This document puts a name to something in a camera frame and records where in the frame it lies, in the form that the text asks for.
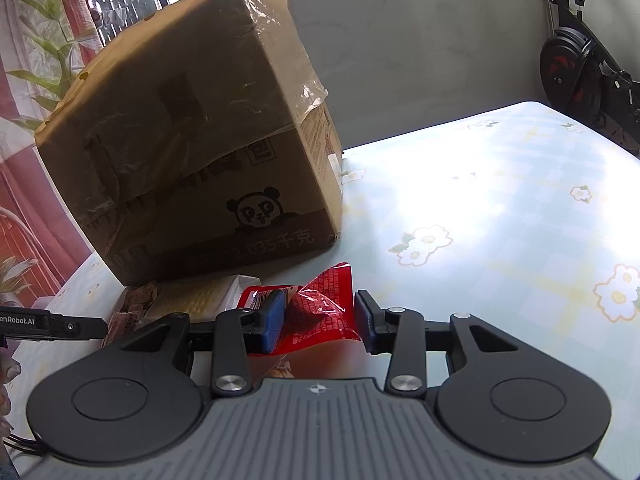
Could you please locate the beige snack packet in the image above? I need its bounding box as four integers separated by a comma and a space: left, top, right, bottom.
150, 280, 241, 322

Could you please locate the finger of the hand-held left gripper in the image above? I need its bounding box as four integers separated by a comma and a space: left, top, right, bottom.
49, 315, 110, 342

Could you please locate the orange snack packet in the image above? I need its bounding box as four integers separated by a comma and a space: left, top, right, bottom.
262, 355, 297, 382

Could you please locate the brown snack packet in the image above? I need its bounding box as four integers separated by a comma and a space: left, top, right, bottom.
117, 282, 161, 318
102, 311, 146, 348

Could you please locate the person's left hand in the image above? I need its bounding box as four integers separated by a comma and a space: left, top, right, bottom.
0, 355, 23, 442

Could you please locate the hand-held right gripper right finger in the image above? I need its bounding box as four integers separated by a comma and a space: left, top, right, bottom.
354, 290, 523, 400

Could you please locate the black exercise bike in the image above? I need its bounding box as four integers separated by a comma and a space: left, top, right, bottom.
525, 0, 640, 156

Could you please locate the metal lattice window grille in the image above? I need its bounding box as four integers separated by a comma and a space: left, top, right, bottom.
87, 0, 166, 48

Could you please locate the plastic lined cardboard box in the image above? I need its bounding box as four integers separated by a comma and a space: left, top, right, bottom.
34, 0, 345, 288

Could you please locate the white snack packet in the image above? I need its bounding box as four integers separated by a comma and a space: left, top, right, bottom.
222, 274, 262, 311

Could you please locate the black cable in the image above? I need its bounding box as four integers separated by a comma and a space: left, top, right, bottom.
2, 434, 48, 459

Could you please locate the red snack packet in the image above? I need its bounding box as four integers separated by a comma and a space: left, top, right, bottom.
235, 262, 363, 358

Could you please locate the floral tablecloth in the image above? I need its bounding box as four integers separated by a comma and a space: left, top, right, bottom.
10, 100, 640, 480

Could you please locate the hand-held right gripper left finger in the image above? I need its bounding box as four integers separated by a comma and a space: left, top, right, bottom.
102, 290, 287, 400

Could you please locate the red printed curtain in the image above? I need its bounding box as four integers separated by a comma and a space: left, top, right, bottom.
0, 0, 108, 311

